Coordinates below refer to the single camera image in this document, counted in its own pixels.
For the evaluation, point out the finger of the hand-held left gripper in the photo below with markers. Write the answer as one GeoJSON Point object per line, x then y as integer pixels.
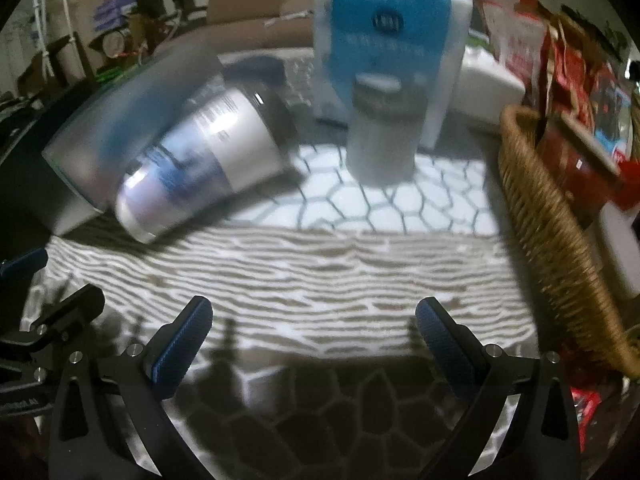
{"type": "Point", "coordinates": [25, 262]}
{"type": "Point", "coordinates": [70, 312]}

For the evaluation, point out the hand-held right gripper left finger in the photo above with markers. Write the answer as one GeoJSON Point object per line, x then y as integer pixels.
{"type": "Point", "coordinates": [182, 347]}

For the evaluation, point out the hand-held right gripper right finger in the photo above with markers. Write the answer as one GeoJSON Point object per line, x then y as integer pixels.
{"type": "Point", "coordinates": [445, 347]}

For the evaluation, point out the woven wicker basket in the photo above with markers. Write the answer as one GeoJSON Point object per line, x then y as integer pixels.
{"type": "Point", "coordinates": [545, 240]}

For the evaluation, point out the silver label dark cap bottle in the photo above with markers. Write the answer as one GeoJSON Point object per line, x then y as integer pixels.
{"type": "Point", "coordinates": [210, 155]}

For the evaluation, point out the grey tumbler with chrome lid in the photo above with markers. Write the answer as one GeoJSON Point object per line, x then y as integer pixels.
{"type": "Point", "coordinates": [382, 135]}

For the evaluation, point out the patterned grey white tablecloth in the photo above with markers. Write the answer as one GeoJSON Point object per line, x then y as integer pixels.
{"type": "Point", "coordinates": [320, 270]}

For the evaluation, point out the green packets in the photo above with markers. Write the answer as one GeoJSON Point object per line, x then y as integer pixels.
{"type": "Point", "coordinates": [110, 75]}

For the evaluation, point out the red tin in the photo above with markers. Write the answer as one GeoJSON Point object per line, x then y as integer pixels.
{"type": "Point", "coordinates": [575, 160]}

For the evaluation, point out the white pole rack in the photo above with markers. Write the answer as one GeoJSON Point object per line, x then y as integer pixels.
{"type": "Point", "coordinates": [65, 15]}

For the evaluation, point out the purple box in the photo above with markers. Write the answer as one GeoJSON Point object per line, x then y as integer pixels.
{"type": "Point", "coordinates": [111, 12]}

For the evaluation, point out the white square dispenser box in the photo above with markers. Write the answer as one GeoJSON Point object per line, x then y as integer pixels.
{"type": "Point", "coordinates": [487, 85]}

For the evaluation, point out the blue snack packet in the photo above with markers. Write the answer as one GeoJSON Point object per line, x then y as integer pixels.
{"type": "Point", "coordinates": [612, 110]}

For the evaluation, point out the white and red packet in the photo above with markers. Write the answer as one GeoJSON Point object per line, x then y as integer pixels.
{"type": "Point", "coordinates": [510, 35]}

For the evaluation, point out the brown sofa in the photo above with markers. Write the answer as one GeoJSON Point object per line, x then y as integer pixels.
{"type": "Point", "coordinates": [260, 35]}

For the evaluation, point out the blue and white package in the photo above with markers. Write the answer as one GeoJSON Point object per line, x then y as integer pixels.
{"type": "Point", "coordinates": [390, 20]}

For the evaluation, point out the white paper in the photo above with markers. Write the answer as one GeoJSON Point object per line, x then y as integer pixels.
{"type": "Point", "coordinates": [287, 17]}

